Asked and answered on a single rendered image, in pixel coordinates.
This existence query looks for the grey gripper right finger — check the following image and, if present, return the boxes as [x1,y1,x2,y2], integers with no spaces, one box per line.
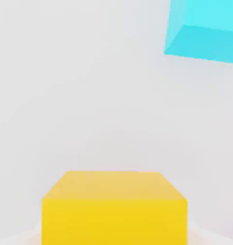
[187,220,233,245]

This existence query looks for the small yellow cube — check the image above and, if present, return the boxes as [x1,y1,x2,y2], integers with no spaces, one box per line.
[41,170,188,245]

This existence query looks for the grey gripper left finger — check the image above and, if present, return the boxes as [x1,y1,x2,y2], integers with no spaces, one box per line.
[1,223,43,245]

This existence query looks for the small cyan cube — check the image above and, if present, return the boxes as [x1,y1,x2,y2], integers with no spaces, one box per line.
[163,0,233,64]

